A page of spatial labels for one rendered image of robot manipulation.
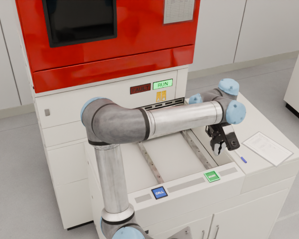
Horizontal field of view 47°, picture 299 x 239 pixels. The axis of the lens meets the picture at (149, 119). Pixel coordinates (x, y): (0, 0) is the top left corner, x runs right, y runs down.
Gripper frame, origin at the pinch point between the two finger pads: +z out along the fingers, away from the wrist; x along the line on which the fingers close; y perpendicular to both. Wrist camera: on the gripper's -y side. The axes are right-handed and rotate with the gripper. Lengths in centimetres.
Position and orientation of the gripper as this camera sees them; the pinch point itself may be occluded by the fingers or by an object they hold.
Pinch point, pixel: (218, 154)
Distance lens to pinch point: 151.2
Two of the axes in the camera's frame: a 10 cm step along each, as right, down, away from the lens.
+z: -0.3, 7.7, 6.3
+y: -3.8, -6.0, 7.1
